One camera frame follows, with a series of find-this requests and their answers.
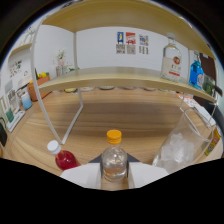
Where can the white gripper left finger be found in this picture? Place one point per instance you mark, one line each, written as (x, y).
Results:
(83, 175)

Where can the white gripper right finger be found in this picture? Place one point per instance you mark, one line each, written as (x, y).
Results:
(146, 174)

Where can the small red liquid bottle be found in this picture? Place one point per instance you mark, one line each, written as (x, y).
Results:
(66, 160)

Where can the clear bottle orange cap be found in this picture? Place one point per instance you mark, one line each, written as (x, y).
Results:
(114, 163)

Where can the clear glass with ice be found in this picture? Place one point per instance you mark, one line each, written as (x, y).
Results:
(180, 150)

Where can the printed paper sheet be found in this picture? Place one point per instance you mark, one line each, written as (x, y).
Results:
(185, 100)

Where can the white notebook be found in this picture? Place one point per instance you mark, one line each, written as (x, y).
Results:
(206, 115)

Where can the white tray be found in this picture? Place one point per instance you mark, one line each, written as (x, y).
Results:
(16, 121)

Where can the white bowl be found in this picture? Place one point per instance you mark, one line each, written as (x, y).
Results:
(87, 89)
(107, 88)

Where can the green mug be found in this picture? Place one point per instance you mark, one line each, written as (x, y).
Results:
(10, 115)

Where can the orange storage basket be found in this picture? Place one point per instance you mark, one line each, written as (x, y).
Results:
(39, 87)

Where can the two-tier wooden shelf rack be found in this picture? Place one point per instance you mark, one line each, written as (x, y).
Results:
(116, 78)

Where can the dark wooden muddler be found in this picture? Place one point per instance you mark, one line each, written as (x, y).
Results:
(217, 90)

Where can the blue liquid bottle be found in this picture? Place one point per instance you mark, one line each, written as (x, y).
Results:
(196, 75)

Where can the clear bottle red label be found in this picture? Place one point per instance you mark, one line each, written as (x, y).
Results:
(171, 65)

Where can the white flower vase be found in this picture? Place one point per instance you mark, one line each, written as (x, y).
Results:
(60, 63)

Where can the multicolour wall poster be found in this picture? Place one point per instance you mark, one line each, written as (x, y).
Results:
(143, 44)

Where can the red white wall poster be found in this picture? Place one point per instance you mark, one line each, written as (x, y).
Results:
(130, 43)

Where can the blue white wall poster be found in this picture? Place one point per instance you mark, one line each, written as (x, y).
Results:
(120, 42)

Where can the wooden wall shelf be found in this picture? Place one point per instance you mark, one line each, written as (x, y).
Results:
(20, 49)

